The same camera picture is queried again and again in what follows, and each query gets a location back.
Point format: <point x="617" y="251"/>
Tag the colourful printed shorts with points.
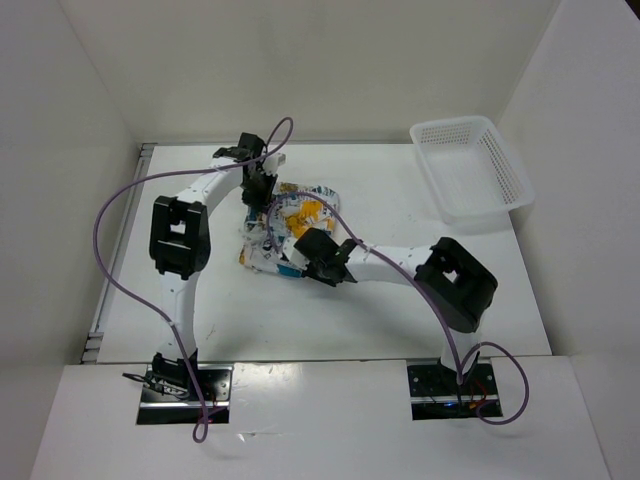
<point x="291" y="218"/>

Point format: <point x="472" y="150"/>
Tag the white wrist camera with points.
<point x="272" y="163"/>
<point x="292" y="255"/>

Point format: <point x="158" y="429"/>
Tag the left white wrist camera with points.
<point x="272" y="163"/>

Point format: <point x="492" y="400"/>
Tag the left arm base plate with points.
<point x="162" y="403"/>

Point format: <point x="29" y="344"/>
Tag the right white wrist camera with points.
<point x="292" y="255"/>

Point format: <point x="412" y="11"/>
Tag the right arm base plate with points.
<point x="434" y="394"/>

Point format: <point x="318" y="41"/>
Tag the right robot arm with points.
<point x="455" y="285"/>

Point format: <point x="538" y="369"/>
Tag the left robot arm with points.
<point x="180" y="245"/>

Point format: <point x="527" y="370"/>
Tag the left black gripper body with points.
<point x="255" y="191"/>

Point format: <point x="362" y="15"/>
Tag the white plastic basket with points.
<point x="472" y="173"/>

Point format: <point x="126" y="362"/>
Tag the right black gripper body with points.
<point x="315" y="270"/>

